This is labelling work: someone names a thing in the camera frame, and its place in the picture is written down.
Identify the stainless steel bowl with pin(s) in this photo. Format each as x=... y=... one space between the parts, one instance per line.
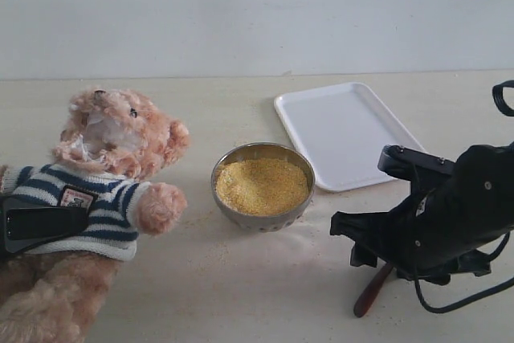
x=257 y=150

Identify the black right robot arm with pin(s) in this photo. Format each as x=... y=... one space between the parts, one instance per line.
x=482 y=163

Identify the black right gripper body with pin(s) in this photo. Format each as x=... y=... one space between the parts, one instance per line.
x=441 y=232

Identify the yellow millet grains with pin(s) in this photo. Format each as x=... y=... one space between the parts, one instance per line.
x=262 y=187

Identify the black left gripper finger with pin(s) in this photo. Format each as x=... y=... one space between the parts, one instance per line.
x=26 y=225

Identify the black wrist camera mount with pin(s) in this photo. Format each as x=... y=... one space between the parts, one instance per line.
x=422 y=170

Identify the white plastic tray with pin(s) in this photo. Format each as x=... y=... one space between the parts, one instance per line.
x=341 y=129

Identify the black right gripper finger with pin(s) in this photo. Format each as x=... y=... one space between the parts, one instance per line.
x=362 y=228
x=365 y=255

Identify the dark red wooden spoon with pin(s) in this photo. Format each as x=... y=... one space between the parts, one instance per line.
x=366 y=299

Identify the plush teddy bear striped sweater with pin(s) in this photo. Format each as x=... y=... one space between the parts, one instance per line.
x=113 y=143

